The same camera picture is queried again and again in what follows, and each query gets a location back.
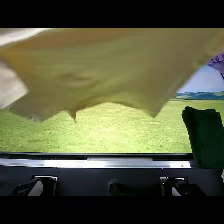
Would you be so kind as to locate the purple patterned garment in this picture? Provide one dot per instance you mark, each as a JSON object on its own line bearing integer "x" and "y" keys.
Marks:
{"x": 217, "y": 63}

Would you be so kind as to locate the cream garment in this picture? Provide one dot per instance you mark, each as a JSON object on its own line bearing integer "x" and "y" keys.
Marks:
{"x": 110, "y": 66}

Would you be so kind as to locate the dark green garment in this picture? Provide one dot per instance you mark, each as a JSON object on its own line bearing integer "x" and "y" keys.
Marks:
{"x": 205, "y": 136}

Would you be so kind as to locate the silver frame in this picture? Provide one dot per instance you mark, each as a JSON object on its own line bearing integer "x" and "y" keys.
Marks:
{"x": 96, "y": 163}

